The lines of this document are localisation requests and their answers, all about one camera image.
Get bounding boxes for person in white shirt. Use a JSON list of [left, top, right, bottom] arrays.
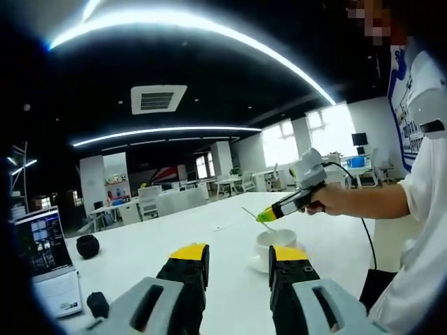
[[368, 34, 447, 335]]

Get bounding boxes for person's right hand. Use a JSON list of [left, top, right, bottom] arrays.
[[303, 184, 347, 217]]

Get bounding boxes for short ceiling light strip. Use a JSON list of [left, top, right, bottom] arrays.
[[10, 158, 38, 176]]

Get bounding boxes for white office desk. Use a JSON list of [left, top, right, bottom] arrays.
[[340, 166, 374, 188], [213, 177, 245, 198], [89, 201, 142, 234]]

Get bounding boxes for white low cabinet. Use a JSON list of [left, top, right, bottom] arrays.
[[159, 188, 210, 212]]

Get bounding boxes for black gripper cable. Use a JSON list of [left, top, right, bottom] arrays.
[[321, 161, 379, 271]]

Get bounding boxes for white chest-worn device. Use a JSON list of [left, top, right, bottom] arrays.
[[406, 48, 447, 140]]

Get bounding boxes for blue plastic container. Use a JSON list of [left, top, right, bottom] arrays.
[[346, 156, 368, 170]]

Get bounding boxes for black monitor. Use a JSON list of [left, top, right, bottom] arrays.
[[351, 132, 368, 155]]

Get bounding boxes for silver laptop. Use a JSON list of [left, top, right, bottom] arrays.
[[13, 205, 84, 318]]

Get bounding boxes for ceiling air conditioner vent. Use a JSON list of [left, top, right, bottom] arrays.
[[131, 84, 188, 115]]

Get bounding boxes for bright window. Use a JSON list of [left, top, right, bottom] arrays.
[[307, 104, 353, 158], [261, 120, 298, 168]]

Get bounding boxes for white coffee tray saucer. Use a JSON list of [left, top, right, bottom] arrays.
[[248, 249, 317, 275]]

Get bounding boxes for long curved ceiling light strip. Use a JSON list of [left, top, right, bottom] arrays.
[[48, 8, 337, 105]]

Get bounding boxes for blue white wall poster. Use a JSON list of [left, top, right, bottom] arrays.
[[387, 45, 425, 172]]

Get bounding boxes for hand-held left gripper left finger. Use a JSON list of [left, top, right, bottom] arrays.
[[78, 242, 211, 335]]

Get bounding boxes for colourful display shelf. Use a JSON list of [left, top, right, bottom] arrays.
[[103, 173, 131, 204]]

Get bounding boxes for small black object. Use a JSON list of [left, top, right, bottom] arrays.
[[86, 291, 111, 319]]

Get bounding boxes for person's black trousers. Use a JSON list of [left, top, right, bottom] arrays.
[[358, 268, 399, 315]]

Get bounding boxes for white spoon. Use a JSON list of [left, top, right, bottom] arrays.
[[240, 206, 277, 234]]

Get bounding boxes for black round speaker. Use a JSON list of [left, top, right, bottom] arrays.
[[75, 235, 101, 260]]

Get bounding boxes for white mesh office chair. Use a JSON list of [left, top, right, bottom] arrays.
[[241, 170, 255, 193], [137, 184, 163, 221], [370, 148, 394, 186]]

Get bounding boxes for white tabletop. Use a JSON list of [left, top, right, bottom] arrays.
[[55, 190, 378, 335]]

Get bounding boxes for red wall decoration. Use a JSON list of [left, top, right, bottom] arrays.
[[149, 163, 186, 184]]

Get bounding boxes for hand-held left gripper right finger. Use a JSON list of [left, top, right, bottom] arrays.
[[268, 244, 389, 335]]

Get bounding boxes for white coffee cup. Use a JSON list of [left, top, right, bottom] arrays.
[[247, 228, 298, 265]]

